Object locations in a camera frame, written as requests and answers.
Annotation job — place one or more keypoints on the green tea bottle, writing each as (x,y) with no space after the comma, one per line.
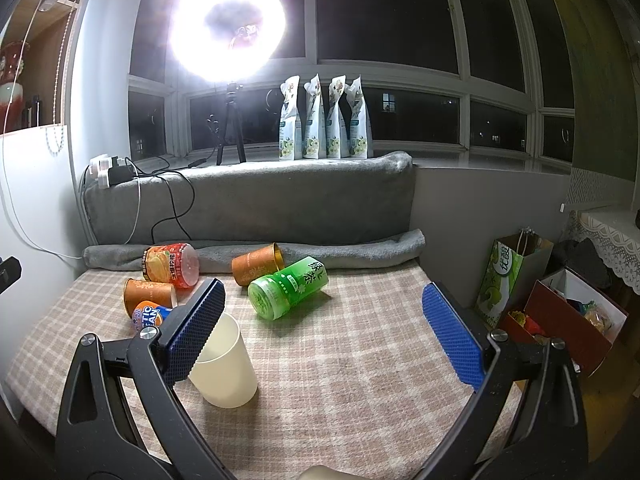
(287,291)

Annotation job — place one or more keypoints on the red snack print cup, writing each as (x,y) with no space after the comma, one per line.
(167,264)

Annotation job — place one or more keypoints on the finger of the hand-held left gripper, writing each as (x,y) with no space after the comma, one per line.
(9,272)

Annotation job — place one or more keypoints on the red cardboard box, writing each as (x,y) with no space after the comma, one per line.
(565,325)

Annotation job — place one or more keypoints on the plaid blanket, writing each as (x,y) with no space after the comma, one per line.
(330,360)

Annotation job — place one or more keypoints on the cream plastic cup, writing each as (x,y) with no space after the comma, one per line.
(227,375)

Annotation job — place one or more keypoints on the orange paper cup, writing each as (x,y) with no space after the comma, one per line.
(147,296)
(255,266)

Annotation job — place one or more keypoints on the orange and blue soda cup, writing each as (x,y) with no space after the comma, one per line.
(149,317)

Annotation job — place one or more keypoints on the wooden shelf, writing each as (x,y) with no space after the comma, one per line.
(47,60)

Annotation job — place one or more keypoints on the red and white vase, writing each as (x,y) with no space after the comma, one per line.
(11,85)

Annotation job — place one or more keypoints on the black tripod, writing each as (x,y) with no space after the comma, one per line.
(231,110)

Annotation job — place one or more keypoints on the black charger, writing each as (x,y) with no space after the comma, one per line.
(120,172)

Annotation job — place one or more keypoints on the white lace cloth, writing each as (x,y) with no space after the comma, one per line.
(615,237)

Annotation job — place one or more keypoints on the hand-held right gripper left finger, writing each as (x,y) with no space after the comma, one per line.
(196,327)

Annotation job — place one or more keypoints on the yellow-green curtain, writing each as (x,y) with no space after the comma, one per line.
(590,60)

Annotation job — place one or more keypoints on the rolled grey blanket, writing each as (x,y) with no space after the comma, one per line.
(360,252)

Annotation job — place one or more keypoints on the white stand-up pouch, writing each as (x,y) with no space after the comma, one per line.
(360,130)
(289,130)
(313,130)
(336,130)

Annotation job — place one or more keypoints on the green paper bag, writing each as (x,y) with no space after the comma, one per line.
(495,287)

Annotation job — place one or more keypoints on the white power strip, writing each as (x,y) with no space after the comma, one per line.
(101,172)

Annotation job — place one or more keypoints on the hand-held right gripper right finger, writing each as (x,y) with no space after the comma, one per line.
(452,332)

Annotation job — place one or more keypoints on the yellow snack packet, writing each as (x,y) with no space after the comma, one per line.
(597,319)

